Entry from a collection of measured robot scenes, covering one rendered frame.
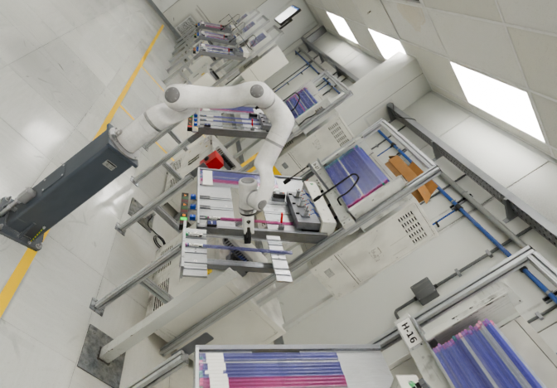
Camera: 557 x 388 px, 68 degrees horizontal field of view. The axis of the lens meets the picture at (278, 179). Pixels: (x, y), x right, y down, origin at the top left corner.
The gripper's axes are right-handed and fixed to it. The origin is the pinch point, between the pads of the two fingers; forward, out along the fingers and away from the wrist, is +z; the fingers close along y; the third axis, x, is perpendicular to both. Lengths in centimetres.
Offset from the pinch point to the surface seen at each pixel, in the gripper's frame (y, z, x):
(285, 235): 16.7, 11.3, -22.3
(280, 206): 46, 11, -25
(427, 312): -56, 0, -65
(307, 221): 21.2, 6.6, -35.4
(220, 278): -14.0, 11.8, 13.5
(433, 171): 13, -26, -98
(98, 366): -18, 56, 73
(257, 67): 487, 26, -63
